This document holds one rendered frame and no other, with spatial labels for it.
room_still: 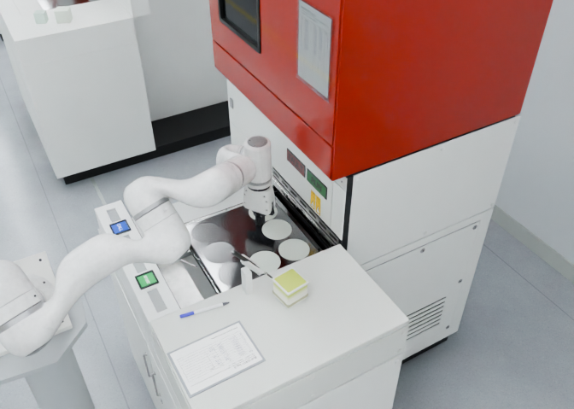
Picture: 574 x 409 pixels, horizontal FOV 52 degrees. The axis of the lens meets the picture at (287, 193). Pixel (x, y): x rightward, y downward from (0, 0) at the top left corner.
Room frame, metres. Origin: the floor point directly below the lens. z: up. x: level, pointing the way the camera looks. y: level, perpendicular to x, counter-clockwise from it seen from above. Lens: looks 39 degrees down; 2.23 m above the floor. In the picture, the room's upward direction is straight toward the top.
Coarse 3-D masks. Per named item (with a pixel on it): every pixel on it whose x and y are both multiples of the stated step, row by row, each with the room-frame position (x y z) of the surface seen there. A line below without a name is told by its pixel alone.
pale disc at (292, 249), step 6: (288, 240) 1.40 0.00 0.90; (294, 240) 1.40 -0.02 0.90; (300, 240) 1.40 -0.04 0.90; (282, 246) 1.37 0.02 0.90; (288, 246) 1.37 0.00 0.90; (294, 246) 1.37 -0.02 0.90; (300, 246) 1.37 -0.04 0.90; (306, 246) 1.37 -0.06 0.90; (282, 252) 1.34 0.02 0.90; (288, 252) 1.34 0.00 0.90; (294, 252) 1.34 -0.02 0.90; (300, 252) 1.34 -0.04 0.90; (306, 252) 1.34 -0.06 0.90; (288, 258) 1.31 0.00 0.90; (294, 258) 1.31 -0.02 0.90; (300, 258) 1.31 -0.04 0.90
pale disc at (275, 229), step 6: (270, 222) 1.48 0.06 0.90; (276, 222) 1.49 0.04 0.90; (282, 222) 1.49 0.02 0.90; (264, 228) 1.45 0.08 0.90; (270, 228) 1.45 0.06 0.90; (276, 228) 1.46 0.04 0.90; (282, 228) 1.46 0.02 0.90; (288, 228) 1.46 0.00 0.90; (264, 234) 1.43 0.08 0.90; (270, 234) 1.43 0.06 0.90; (276, 234) 1.43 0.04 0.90; (282, 234) 1.43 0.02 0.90; (288, 234) 1.43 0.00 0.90
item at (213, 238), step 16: (240, 208) 1.56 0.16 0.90; (192, 224) 1.48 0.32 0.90; (208, 224) 1.48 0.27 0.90; (224, 224) 1.48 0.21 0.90; (240, 224) 1.48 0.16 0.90; (192, 240) 1.40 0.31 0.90; (208, 240) 1.40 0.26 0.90; (224, 240) 1.40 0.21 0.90; (240, 240) 1.40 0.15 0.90; (256, 240) 1.40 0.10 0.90; (272, 240) 1.40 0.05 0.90; (304, 240) 1.40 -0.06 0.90; (208, 256) 1.32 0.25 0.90; (224, 256) 1.32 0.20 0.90; (224, 272) 1.25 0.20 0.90; (240, 272) 1.25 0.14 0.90; (224, 288) 1.19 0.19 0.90
